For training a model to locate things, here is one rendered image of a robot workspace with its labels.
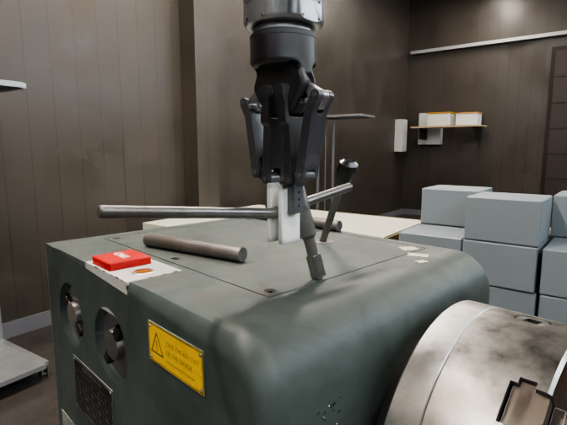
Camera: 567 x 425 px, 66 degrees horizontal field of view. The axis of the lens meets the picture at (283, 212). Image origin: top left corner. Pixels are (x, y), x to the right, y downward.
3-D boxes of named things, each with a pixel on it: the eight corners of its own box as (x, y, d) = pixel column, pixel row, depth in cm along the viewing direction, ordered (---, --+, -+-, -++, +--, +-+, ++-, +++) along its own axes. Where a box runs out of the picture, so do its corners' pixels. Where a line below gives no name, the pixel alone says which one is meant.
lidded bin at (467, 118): (482, 125, 830) (483, 113, 827) (477, 124, 802) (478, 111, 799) (459, 126, 855) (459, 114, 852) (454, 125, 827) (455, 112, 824)
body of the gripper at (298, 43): (233, 33, 49) (234, 117, 50) (286, 17, 43) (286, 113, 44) (281, 44, 54) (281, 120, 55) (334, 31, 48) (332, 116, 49)
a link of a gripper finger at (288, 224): (295, 182, 52) (300, 182, 51) (295, 239, 53) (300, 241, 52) (278, 184, 49) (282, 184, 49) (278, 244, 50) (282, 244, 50)
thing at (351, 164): (328, 187, 67) (328, 156, 67) (341, 185, 70) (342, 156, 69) (348, 189, 64) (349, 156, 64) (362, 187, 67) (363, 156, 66)
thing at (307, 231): (318, 273, 56) (295, 186, 55) (331, 273, 54) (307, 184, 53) (306, 279, 54) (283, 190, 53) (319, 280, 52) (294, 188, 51)
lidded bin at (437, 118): (455, 126, 861) (456, 113, 857) (450, 125, 829) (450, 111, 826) (431, 126, 888) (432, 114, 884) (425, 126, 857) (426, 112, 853)
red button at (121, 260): (92, 269, 61) (91, 255, 61) (132, 261, 65) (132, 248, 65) (110, 277, 57) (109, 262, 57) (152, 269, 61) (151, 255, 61)
